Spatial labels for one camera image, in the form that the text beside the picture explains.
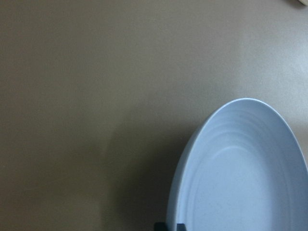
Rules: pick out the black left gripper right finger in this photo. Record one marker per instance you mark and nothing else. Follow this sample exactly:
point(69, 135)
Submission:
point(181, 227)

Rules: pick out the blue plate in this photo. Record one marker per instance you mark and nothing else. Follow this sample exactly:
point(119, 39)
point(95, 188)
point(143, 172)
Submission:
point(242, 170)

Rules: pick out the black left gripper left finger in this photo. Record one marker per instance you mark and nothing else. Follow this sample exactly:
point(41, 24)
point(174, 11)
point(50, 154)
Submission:
point(160, 226)

